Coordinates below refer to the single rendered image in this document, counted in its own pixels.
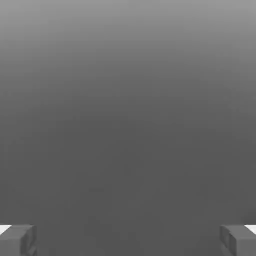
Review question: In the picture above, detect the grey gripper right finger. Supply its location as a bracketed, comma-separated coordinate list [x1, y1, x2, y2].
[219, 224, 256, 256]

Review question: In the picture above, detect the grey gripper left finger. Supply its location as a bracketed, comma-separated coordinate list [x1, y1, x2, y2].
[0, 224, 38, 256]

